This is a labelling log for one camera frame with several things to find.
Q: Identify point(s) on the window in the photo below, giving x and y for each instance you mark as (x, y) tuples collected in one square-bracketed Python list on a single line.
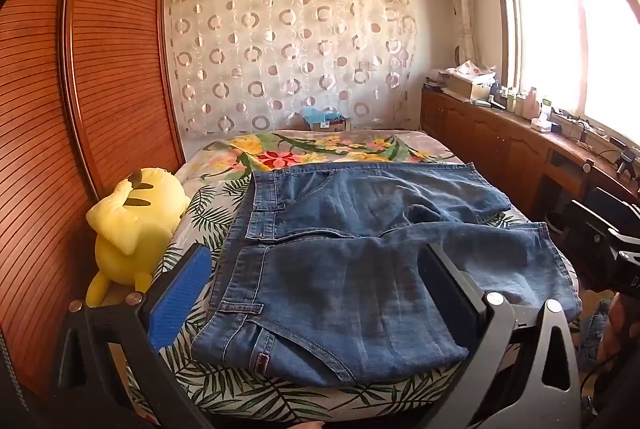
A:
[(575, 29)]

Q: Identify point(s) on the tan box with papers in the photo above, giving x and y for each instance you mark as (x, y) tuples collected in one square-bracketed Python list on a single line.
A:
[(467, 84)]

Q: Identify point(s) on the cardboard box with blue cloth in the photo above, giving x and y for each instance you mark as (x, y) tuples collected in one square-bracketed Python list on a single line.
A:
[(325, 119)]

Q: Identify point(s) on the yellow plush toy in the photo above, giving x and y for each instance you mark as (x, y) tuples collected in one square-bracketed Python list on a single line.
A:
[(135, 219)]

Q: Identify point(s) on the group of small bottles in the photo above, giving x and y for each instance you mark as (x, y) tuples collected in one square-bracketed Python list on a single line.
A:
[(522, 101)]

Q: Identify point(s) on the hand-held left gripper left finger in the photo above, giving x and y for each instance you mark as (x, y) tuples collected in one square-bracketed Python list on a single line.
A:
[(180, 294)]

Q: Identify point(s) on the white power strip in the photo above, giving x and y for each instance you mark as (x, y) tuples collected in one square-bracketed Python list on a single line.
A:
[(565, 121)]

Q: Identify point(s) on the circle patterned curtain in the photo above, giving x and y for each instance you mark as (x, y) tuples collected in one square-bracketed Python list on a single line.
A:
[(290, 54)]

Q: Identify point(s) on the palm leaf printed sheet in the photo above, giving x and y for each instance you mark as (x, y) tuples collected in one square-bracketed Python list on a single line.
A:
[(210, 209)]

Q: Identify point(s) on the dark waste bin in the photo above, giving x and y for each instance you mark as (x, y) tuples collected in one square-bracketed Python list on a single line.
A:
[(556, 223)]

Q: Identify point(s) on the floral blanket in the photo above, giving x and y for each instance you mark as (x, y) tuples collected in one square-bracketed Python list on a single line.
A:
[(310, 149)]

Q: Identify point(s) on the wooden cabinet counter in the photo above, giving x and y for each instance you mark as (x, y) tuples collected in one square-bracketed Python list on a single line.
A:
[(500, 144)]

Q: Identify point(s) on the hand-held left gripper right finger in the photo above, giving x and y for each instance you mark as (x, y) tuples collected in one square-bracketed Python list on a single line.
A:
[(452, 299)]

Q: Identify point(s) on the blue denim pants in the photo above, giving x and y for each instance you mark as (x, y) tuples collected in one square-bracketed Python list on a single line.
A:
[(350, 269)]

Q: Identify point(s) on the wooden louvered wardrobe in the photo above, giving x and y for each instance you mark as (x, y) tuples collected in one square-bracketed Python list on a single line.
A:
[(75, 84)]

